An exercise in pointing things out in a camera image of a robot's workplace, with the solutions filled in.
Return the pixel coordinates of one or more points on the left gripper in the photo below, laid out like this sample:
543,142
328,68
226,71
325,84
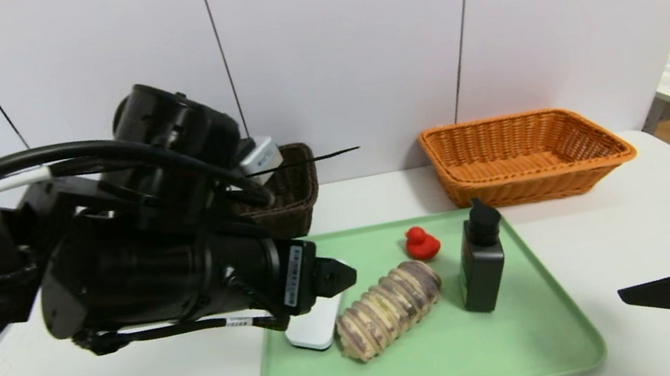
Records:
296,276

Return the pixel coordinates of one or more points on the white rectangular case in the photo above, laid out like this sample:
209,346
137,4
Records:
315,329

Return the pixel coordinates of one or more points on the striped bread loaf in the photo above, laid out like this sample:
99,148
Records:
387,309

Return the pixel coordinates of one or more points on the black pump bottle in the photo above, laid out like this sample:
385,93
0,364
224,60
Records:
481,272

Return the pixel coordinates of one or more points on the dark brown wicker basket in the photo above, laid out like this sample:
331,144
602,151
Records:
296,202

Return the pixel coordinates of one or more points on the orange wicker basket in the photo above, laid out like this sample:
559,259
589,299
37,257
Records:
515,191

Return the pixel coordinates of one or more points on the red rubber duck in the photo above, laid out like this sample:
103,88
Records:
421,247

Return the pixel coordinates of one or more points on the black zip tie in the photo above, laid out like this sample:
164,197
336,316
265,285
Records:
316,157

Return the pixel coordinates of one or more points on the green plastic tray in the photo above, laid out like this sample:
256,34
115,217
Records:
439,349

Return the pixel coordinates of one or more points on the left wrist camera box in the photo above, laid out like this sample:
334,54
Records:
260,154

